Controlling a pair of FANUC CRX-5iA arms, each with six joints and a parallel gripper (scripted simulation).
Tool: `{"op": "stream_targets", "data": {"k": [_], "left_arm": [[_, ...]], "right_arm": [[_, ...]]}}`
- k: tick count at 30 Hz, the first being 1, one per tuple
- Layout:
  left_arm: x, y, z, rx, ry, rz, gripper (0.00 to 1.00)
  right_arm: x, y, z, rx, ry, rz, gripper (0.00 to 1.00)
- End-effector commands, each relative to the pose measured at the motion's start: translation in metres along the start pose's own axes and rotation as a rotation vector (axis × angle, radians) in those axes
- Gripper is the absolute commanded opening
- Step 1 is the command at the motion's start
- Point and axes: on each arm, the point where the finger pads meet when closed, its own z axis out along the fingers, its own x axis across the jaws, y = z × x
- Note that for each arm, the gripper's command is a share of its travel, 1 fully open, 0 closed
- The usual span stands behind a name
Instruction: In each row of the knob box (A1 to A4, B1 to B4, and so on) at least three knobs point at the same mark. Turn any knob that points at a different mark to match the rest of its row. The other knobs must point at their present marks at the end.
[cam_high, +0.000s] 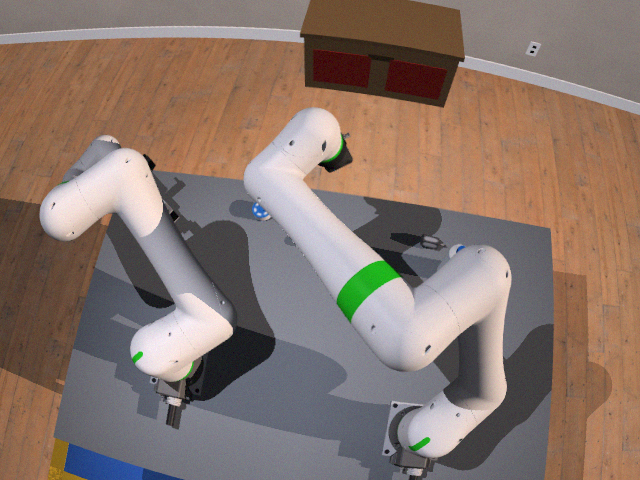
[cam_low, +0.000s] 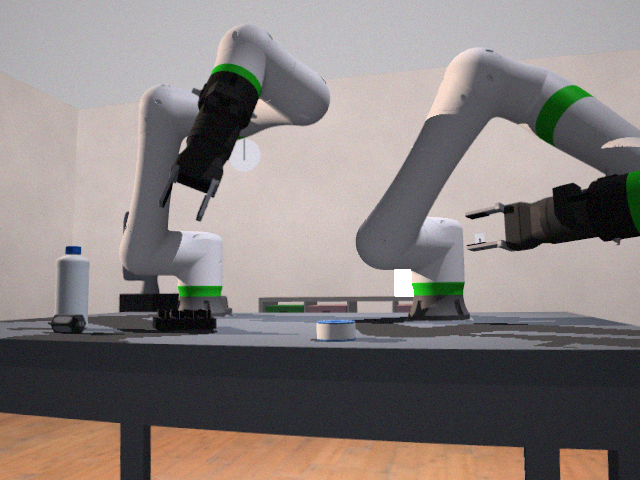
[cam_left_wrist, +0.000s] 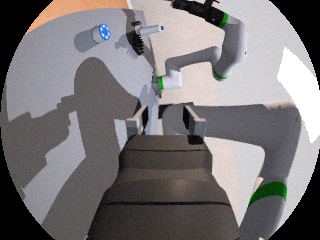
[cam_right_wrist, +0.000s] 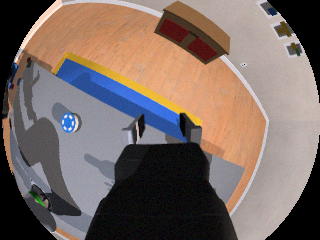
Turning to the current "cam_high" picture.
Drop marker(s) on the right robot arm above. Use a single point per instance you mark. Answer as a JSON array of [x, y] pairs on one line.
[[405, 327]]

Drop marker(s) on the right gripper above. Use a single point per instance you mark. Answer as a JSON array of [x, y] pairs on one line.
[[337, 162]]

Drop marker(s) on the white bottle with blue cap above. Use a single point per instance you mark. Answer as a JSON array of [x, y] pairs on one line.
[[455, 248]]

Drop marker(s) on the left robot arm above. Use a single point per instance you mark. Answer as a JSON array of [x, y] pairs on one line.
[[121, 183]]

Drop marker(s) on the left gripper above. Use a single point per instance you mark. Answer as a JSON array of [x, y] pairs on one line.
[[151, 166]]

